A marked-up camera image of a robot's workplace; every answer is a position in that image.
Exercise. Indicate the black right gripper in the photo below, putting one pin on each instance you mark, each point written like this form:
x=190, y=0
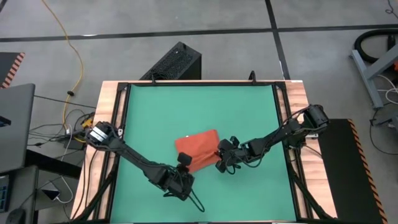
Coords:
x=237, y=154

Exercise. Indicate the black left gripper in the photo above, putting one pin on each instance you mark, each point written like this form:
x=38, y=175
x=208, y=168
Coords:
x=175, y=183

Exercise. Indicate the orange towel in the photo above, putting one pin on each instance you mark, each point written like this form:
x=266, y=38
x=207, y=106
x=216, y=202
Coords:
x=199, y=146

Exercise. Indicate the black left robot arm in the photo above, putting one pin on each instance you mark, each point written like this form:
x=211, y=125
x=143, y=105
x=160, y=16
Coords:
x=133, y=157

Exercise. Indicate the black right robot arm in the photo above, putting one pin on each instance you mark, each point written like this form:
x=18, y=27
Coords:
x=280, y=133

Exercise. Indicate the green table mat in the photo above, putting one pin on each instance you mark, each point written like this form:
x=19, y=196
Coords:
x=248, y=193

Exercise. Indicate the black table clamp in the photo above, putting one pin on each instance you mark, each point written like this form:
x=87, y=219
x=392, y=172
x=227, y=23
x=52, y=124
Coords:
x=252, y=77
x=153, y=78

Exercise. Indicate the black computer tower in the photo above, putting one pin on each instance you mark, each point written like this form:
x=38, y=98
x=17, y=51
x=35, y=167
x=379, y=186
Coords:
x=177, y=62

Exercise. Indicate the black floor mat orange stripes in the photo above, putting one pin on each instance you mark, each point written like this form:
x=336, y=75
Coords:
x=7, y=67
x=342, y=174

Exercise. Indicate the dark smartphone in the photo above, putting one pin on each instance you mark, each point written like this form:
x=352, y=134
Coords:
x=51, y=194

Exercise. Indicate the grey metal stand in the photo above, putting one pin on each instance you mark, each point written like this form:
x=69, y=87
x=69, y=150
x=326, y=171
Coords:
x=368, y=79

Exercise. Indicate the grey laptop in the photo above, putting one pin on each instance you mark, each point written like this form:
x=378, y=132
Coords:
x=15, y=130

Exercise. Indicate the black computer mouse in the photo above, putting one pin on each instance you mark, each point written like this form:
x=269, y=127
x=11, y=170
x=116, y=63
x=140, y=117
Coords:
x=15, y=217

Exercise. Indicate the black keyboard with lit keys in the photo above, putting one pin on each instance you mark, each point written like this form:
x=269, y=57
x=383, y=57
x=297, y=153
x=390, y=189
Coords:
x=3, y=194

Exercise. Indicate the black table frame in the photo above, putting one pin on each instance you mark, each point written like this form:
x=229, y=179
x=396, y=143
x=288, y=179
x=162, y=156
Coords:
x=122, y=86

